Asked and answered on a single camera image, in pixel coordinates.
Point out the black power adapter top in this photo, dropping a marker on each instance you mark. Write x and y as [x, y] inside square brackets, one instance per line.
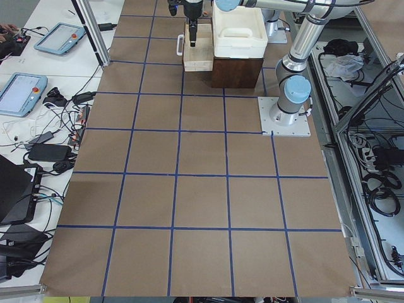
[103, 27]

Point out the blue teach pendant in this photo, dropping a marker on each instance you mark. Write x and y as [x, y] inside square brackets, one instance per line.
[21, 93]
[60, 39]

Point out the white plastic tray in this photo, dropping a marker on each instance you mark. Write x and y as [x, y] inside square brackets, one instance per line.
[239, 33]

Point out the black cloth bundle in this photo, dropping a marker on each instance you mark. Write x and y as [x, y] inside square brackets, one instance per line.
[341, 47]

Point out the white drawer handle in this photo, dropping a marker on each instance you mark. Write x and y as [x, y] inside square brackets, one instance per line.
[179, 45]

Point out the person hand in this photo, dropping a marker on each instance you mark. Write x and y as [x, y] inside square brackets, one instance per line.
[8, 28]

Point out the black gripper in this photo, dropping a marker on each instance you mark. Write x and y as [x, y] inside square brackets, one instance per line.
[192, 9]

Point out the blue teach pendant upper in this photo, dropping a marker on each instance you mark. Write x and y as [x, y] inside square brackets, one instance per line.
[60, 39]

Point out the white crumpled cloth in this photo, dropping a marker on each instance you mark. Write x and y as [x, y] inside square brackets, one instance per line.
[345, 67]

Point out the dark wooden cabinet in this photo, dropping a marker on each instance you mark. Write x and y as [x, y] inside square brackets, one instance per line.
[235, 73]

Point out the light wooden drawer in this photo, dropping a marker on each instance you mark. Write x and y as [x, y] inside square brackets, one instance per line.
[200, 57]

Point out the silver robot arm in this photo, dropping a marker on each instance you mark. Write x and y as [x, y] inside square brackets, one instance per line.
[275, 28]
[294, 88]

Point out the black laptop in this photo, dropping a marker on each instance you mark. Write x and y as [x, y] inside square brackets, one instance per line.
[19, 185]

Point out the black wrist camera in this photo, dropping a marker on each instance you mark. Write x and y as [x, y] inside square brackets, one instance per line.
[172, 5]

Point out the aluminium frame post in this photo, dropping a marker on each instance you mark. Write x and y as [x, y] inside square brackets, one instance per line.
[88, 20]

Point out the blue teach pendant lower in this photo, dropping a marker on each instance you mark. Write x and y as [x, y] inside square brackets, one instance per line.
[21, 93]

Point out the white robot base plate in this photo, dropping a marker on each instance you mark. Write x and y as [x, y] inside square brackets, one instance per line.
[274, 122]

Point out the black power brick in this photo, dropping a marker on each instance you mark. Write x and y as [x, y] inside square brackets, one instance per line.
[49, 153]

